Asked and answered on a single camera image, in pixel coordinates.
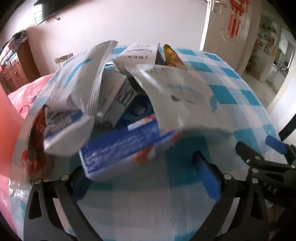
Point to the blue checkered plastic tablecloth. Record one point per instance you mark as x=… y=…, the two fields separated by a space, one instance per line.
x=164 y=199

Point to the pink heart bed blanket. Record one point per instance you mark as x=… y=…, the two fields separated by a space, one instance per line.
x=11 y=123

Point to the white bedroom door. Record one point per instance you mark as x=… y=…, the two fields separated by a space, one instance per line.
x=216 y=39

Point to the wall power outlet strip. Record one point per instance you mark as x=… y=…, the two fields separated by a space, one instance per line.
x=61 y=59

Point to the brown wooden cabinet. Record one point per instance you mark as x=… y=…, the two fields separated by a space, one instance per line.
x=20 y=70

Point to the white milk carton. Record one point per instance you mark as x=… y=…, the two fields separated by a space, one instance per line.
x=137 y=53

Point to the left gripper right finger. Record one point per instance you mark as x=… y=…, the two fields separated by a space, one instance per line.
x=250 y=221

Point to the yellow chip bag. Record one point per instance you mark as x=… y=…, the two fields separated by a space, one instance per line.
x=172 y=59

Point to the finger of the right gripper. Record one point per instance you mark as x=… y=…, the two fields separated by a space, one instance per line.
x=255 y=160
x=285 y=149

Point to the red door decoration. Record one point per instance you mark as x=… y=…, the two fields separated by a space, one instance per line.
x=238 y=10

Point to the blue white snack box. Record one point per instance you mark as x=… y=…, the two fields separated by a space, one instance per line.
x=123 y=150

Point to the blue tissue pack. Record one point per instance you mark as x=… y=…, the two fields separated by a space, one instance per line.
x=138 y=109

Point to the folded clothes pile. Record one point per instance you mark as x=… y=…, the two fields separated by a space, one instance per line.
x=12 y=46

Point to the red snack wrapper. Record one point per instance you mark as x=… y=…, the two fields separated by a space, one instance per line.
x=34 y=157

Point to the wall mounted black television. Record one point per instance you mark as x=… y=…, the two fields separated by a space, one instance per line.
x=44 y=9

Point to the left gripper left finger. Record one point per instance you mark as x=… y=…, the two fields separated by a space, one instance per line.
x=52 y=211

